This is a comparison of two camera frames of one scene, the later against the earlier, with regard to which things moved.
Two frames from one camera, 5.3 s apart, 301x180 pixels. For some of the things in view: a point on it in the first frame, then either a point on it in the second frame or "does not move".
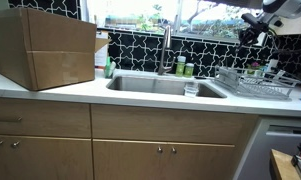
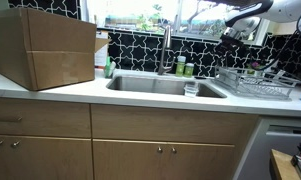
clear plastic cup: (191, 88) does not move
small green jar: (188, 70) does not move
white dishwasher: (282, 134) does not move
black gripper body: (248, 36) → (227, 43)
